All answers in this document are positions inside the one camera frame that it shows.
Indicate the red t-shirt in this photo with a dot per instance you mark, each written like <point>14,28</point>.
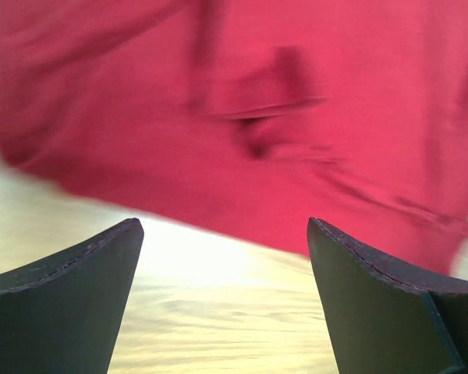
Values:
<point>249,117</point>

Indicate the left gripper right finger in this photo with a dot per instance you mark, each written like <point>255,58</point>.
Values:
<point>385,315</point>

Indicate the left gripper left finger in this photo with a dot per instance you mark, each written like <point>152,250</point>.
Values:
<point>62,313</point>

